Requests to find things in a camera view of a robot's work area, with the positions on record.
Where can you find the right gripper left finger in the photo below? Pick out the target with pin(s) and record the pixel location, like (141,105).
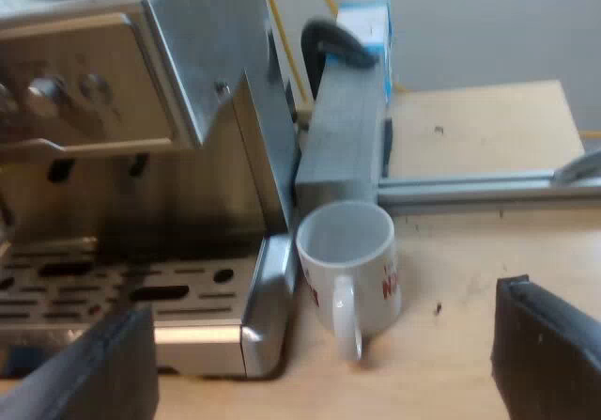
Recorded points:
(98,373)

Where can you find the white mug with red print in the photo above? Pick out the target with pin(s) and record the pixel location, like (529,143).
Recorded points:
(349,269)

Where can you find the blue and white box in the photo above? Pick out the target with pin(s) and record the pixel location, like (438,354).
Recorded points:
(373,30)

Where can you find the grey metal block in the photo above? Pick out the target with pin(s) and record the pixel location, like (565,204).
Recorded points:
(343,133)

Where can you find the black clamp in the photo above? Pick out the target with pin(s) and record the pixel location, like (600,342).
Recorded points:
(335,44)

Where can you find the steel espresso machine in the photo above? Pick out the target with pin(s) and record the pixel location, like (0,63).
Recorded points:
(141,180)

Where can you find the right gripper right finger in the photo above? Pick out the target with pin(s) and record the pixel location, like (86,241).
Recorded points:
(549,349)

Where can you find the aluminium rail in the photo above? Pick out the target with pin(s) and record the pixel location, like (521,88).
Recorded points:
(474,187)

